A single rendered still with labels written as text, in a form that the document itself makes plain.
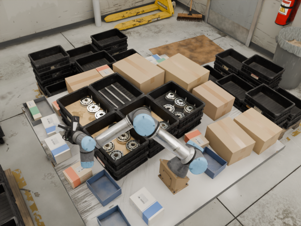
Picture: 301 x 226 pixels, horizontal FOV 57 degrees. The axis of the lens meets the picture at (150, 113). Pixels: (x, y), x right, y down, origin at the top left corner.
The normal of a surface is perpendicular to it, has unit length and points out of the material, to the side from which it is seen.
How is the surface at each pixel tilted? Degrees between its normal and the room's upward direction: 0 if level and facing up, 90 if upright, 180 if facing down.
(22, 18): 90
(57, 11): 90
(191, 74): 0
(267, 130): 0
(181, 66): 0
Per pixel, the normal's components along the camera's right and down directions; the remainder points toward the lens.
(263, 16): -0.82, 0.39
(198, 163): 0.21, 0.40
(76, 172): 0.03, -0.72
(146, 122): 0.01, 0.25
